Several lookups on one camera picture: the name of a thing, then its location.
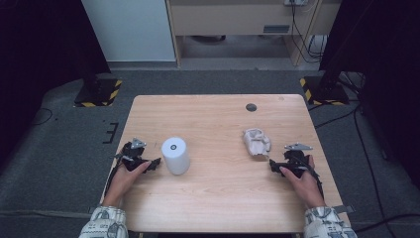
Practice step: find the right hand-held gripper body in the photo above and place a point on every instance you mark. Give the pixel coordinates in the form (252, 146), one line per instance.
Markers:
(295, 160)

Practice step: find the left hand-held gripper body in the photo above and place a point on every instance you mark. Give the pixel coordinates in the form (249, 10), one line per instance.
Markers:
(132, 155)

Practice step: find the white cylinder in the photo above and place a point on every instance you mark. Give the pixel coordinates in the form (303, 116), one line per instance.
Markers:
(175, 157)

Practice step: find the white cloth cover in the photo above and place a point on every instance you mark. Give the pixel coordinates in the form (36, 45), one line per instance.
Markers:
(257, 142)

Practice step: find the person's right hand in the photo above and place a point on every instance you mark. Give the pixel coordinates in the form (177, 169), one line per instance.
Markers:
(307, 188)

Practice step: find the person's left hand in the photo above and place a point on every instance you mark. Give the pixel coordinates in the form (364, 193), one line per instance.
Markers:
(120, 183)

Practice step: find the black tape floor mark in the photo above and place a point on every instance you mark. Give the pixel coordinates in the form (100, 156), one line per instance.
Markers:
(111, 133)

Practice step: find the dark round table grommet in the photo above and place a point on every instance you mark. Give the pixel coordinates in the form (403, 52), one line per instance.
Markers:
(251, 107)

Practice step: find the hazard-striped stand base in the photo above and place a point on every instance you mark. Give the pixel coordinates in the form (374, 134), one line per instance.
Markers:
(97, 94)
(325, 92)

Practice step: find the white cabinet panel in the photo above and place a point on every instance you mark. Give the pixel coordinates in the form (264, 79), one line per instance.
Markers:
(128, 29)

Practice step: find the dark curtain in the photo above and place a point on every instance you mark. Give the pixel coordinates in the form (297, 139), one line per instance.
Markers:
(386, 49)
(36, 49)

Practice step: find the light wooden desk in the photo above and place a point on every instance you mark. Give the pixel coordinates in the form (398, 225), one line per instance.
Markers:
(231, 18)

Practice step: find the white power strip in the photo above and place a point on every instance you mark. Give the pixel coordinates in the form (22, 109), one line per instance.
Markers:
(296, 2)

